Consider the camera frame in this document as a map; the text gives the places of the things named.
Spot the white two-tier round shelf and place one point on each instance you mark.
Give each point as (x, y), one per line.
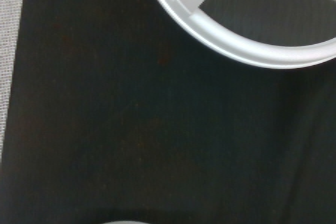
(279, 34)

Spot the white ceramic mug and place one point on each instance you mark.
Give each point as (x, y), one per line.
(124, 222)

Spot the grey woven placemat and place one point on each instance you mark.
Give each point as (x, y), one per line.
(9, 26)

